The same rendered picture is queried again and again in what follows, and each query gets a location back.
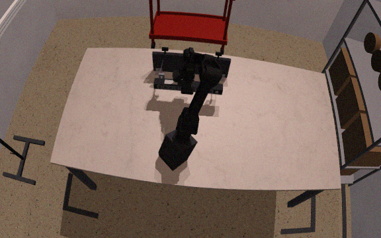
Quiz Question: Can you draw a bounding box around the black rectangular panel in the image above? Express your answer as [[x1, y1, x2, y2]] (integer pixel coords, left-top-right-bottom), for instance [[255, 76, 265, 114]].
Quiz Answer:
[[152, 52, 231, 78]]

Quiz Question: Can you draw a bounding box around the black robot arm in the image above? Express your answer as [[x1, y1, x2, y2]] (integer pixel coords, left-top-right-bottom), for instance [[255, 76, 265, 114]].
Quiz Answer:
[[173, 47, 222, 145]]

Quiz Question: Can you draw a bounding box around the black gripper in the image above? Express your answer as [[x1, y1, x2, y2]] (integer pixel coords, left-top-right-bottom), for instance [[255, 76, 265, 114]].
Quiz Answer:
[[181, 70, 195, 95]]

